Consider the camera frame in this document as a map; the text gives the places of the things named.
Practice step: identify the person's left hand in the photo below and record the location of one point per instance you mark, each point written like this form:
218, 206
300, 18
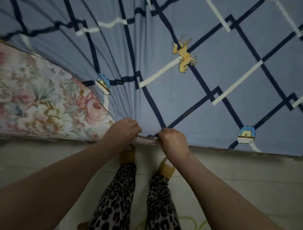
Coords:
119, 135

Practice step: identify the person's right hand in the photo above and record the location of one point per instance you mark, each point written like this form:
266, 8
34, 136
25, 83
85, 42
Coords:
174, 143

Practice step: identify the person's left fingers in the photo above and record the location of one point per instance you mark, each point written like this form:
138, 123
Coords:
135, 132

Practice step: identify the person's right fingers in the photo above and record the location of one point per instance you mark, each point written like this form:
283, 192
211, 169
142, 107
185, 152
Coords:
162, 139

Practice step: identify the blue patterned bed sheet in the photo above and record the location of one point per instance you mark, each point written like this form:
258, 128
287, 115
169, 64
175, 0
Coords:
189, 71

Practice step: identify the person's left forearm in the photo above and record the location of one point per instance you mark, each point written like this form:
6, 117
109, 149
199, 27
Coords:
54, 187

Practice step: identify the person's right forearm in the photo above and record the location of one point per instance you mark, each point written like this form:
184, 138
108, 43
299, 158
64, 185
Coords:
222, 194

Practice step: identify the yellow slipper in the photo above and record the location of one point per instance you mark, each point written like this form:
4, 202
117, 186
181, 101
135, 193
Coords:
167, 169
127, 156

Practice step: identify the leopard print trousers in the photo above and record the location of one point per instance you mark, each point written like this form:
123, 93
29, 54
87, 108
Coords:
132, 199

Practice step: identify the floral mattress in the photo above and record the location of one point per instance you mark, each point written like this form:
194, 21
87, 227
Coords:
45, 99

